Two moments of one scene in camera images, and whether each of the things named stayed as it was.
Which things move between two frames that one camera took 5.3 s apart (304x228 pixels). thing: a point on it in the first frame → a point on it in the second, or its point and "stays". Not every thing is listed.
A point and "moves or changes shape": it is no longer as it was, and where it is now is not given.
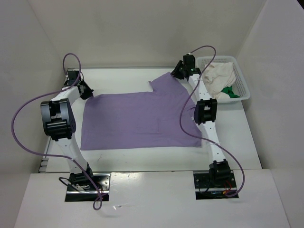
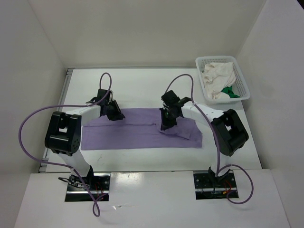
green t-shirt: (229, 90) stays
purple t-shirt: (164, 118) moves or changes shape
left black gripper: (85, 90) → (114, 111)
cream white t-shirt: (217, 76) stays
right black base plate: (204, 190) stays
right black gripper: (178, 71) → (168, 116)
